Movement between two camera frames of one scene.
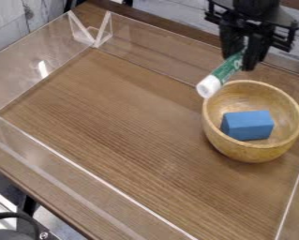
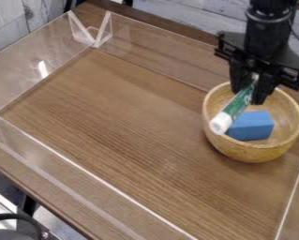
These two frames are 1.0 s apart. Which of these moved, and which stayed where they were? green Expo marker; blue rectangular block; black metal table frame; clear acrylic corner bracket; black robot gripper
Moved: green Expo marker; black robot gripper
Stayed: blue rectangular block; clear acrylic corner bracket; black metal table frame
